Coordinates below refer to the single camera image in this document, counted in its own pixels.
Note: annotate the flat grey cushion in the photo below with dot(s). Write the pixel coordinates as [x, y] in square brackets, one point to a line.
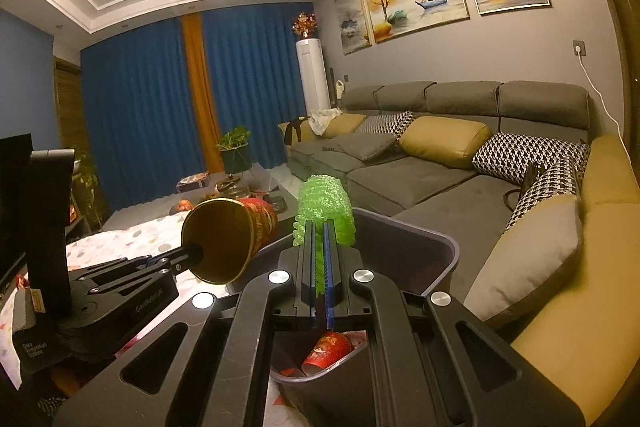
[365, 147]

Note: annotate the large yellow cushion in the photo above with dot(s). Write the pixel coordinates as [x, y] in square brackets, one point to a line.
[445, 142]

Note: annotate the black device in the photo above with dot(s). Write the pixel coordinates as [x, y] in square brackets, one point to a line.
[531, 179]

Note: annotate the small grey landscape painting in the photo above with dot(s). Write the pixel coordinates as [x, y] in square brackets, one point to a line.
[352, 22]

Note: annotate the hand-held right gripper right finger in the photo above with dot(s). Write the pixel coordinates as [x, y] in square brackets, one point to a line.
[331, 267]

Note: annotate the small white bag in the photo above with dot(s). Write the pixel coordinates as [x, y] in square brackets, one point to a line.
[339, 89]

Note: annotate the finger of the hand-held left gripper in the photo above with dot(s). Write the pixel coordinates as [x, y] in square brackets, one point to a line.
[140, 263]
[130, 282]

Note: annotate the cream and red paper cup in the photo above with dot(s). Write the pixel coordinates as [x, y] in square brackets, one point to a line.
[327, 352]

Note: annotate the patterned white tablecloth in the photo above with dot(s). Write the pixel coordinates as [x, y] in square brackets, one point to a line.
[125, 237]

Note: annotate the potted plant in dark pot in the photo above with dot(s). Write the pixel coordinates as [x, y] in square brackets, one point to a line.
[236, 152]

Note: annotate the plump grey cushion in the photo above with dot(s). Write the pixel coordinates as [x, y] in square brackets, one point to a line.
[530, 257]

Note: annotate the black television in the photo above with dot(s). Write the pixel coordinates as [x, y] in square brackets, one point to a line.
[15, 197]

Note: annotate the potted trailing plant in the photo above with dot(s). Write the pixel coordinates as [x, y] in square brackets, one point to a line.
[87, 177]

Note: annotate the wall power socket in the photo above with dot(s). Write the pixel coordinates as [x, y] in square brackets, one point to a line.
[579, 47]

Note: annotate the artificial flower decoration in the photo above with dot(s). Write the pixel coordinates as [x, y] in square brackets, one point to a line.
[305, 26]

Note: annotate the small yellow cushion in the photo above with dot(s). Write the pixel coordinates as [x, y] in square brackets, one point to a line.
[345, 124]

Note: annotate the grey and yellow sofa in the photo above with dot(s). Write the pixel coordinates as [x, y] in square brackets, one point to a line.
[425, 187]

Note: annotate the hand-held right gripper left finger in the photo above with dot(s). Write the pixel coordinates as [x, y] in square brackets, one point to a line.
[310, 267]

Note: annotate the flat printed box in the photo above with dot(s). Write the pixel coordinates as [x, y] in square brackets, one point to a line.
[194, 183]

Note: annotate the black garment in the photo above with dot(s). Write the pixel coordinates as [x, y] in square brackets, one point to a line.
[296, 131]

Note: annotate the red and white snack bag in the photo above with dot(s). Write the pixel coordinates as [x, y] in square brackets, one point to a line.
[357, 342]

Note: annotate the houndstooth cushion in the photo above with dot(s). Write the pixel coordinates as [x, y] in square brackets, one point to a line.
[520, 152]
[387, 123]
[550, 192]

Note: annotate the white standing air conditioner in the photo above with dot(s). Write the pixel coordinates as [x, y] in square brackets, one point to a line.
[314, 77]

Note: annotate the blue curtain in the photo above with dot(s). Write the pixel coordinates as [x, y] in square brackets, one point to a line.
[255, 82]
[140, 117]

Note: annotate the white clothes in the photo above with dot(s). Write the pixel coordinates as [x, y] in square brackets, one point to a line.
[325, 119]

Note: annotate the green foam net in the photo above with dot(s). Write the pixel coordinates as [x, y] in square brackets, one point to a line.
[325, 202]

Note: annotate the small orange figurine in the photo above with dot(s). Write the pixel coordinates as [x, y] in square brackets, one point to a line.
[181, 206]

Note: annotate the orange curtain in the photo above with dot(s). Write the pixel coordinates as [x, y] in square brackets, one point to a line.
[200, 82]

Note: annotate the grey plastic bin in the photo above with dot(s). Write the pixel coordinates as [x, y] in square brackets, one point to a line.
[400, 252]

